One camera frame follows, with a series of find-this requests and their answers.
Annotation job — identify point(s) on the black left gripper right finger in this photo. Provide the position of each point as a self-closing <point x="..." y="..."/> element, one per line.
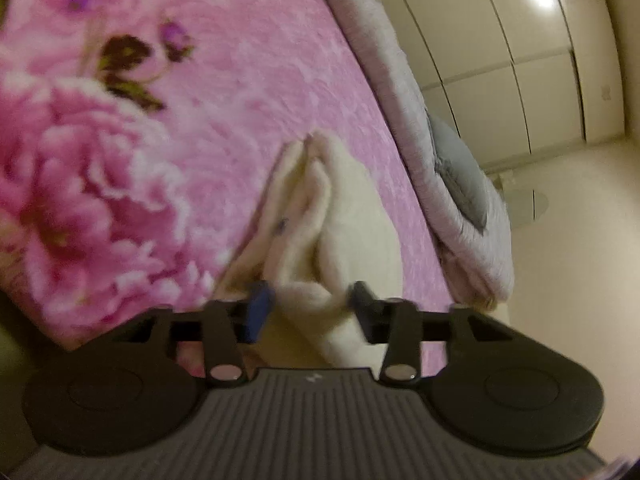
<point x="395" y="322"/>

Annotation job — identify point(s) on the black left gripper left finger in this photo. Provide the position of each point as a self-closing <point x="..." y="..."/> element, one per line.
<point x="226" y="325"/>

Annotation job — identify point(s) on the white striped folded quilt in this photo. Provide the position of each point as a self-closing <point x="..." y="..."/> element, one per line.
<point x="478" y="267"/>

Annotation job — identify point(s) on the cream knit sweater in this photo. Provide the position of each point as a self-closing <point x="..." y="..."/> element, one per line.
<point x="322" y="228"/>

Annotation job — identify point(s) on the white wardrobe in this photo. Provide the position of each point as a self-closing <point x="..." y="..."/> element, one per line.
<point x="516" y="79"/>

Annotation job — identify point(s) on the grey pillow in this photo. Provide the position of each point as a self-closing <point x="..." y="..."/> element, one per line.
<point x="462" y="176"/>

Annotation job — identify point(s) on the pink rose bed blanket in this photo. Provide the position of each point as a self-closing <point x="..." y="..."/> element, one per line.
<point x="138" y="138"/>

